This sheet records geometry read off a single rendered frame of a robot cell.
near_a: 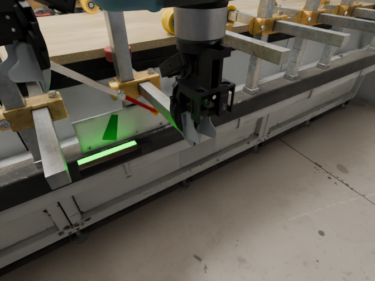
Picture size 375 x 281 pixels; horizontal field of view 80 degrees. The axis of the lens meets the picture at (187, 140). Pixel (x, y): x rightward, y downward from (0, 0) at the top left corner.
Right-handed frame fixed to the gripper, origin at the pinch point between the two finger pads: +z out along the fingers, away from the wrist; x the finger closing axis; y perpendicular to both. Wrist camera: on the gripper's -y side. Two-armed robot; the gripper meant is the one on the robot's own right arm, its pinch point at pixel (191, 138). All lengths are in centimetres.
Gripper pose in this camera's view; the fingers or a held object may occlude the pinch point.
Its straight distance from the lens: 47.2
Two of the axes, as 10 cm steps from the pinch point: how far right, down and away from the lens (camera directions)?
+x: 8.4, -3.4, 4.3
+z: 0.1, 7.9, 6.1
